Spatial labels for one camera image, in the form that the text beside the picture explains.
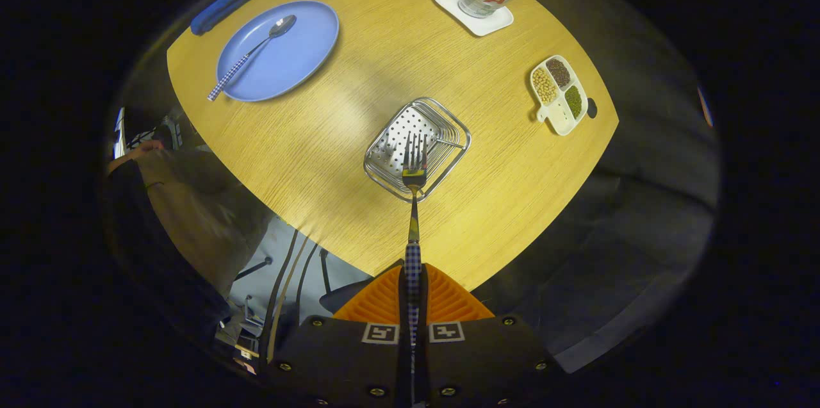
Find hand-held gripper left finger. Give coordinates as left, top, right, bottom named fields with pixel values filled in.
left=256, top=259, right=411, bottom=408

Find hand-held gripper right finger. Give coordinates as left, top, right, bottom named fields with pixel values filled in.
left=420, top=262, right=564, bottom=408

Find fork with blue checked handle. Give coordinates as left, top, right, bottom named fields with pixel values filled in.
left=400, top=131, right=429, bottom=357

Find spoon with blue checked handle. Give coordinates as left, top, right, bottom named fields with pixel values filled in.
left=206, top=14, right=298, bottom=102

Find person's leg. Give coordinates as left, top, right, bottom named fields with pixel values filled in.
left=138, top=149, right=276, bottom=297

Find white divided dish of beans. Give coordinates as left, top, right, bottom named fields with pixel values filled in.
left=529, top=54, right=589, bottom=137

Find blue round plate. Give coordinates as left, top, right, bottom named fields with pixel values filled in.
left=216, top=0, right=340, bottom=102

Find white square coaster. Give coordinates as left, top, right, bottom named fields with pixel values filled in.
left=432, top=0, right=515, bottom=37

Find blue folded cloth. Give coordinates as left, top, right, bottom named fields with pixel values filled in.
left=190, top=0, right=277, bottom=36

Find black cable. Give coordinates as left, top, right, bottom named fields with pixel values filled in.
left=259, top=229, right=321, bottom=364

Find metal wire cutlery basket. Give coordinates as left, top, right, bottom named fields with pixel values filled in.
left=363, top=97, right=472, bottom=204

